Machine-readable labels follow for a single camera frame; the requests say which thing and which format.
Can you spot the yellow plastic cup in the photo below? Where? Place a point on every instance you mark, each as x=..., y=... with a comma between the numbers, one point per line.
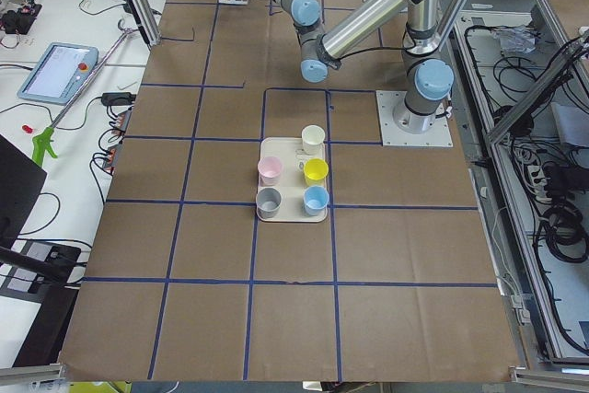
x=315, y=171

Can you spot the light blue cup far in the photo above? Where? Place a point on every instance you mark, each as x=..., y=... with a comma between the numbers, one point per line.
x=316, y=199

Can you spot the black power adapter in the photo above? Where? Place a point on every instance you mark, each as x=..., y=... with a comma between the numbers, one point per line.
x=117, y=99

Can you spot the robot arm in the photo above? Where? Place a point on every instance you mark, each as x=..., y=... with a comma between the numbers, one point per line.
x=407, y=26

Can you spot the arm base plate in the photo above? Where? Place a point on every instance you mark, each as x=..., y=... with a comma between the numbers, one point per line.
x=400, y=127

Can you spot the pink plastic cup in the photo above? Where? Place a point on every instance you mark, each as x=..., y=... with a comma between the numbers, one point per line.
x=270, y=169

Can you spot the blue teach pendant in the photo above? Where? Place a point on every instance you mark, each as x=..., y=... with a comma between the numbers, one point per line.
x=59, y=73

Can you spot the cream white plastic cup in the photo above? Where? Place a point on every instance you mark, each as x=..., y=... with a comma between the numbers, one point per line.
x=313, y=137

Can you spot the green handled reacher grabber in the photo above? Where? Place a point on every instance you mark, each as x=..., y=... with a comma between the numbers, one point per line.
x=42, y=143

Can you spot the grey plastic cup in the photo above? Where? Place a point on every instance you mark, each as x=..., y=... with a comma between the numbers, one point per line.
x=268, y=202

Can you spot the cream plastic tray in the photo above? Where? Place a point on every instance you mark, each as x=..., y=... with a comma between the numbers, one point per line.
x=291, y=184

